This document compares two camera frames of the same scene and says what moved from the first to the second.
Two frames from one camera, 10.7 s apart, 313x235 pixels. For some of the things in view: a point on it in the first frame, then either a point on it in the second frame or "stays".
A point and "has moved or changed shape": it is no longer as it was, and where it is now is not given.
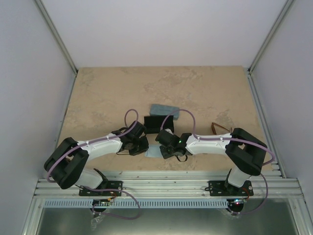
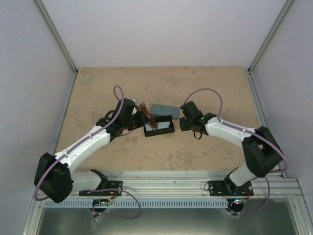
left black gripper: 144,148 → 142,122
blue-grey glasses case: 159,110 stays
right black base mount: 219,188 stays
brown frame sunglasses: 214,129 has moved or changed shape
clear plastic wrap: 95,221 stays
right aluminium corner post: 287,8 stays
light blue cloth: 154,151 → 160,125
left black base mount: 104,185 stays
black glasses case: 152,124 stays
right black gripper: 166,154 → 183,127
